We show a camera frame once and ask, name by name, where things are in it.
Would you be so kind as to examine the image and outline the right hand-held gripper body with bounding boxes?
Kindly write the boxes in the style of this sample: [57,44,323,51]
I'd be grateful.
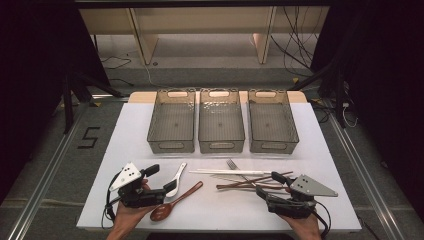
[265,174,339,220]

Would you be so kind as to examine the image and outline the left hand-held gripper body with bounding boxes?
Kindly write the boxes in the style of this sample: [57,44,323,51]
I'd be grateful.
[108,161,168,209]

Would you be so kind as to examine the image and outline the white ceramic spoon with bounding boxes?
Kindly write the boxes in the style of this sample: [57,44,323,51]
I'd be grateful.
[164,162,188,198]

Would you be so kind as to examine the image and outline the reddish brown wooden spoon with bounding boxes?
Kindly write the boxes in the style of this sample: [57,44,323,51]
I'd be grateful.
[149,180,204,222]

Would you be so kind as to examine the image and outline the steel fork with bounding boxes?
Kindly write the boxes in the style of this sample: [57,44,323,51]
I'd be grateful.
[226,158,259,188]

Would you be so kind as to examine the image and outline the clear grey plastic bin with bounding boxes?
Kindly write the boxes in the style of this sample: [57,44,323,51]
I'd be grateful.
[146,88,197,155]
[247,88,300,155]
[198,87,246,155]

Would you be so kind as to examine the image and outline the person's left hand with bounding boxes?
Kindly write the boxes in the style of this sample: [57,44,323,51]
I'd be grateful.
[114,179,164,232]

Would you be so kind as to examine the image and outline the person's right hand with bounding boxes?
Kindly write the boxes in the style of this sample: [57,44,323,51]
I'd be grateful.
[279,213,323,240]

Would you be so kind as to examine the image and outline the white table mat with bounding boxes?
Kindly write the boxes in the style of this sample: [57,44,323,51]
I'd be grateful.
[75,102,363,233]

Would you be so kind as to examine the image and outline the black metal stand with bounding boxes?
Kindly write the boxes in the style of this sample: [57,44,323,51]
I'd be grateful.
[61,64,124,134]
[288,49,349,129]

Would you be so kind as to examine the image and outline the black curtain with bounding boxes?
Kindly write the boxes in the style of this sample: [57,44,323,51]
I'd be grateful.
[0,0,111,204]
[309,0,424,224]

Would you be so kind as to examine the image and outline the light wooden desk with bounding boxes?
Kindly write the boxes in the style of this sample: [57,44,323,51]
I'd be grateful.
[78,6,331,66]

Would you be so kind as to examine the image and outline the left hand-held gripper black cable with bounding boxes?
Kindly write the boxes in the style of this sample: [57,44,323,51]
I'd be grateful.
[101,171,123,229]

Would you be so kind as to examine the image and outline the long aluminium floor rail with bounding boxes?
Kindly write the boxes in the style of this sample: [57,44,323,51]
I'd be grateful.
[6,99,98,240]
[321,99,409,240]

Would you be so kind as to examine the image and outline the short aluminium floor rail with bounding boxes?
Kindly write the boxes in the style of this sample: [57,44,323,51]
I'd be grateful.
[89,94,132,103]

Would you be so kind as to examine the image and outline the thin white floor cable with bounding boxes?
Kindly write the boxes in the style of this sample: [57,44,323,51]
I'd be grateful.
[143,63,178,90]

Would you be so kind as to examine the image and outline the white plug with cable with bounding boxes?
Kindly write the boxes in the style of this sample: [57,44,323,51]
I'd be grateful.
[341,102,359,128]

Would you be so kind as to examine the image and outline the looped black floor cable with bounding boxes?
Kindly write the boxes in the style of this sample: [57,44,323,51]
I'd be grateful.
[99,55,133,71]

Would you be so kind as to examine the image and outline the bundle of black cables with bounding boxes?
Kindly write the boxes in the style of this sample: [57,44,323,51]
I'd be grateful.
[269,6,323,73]

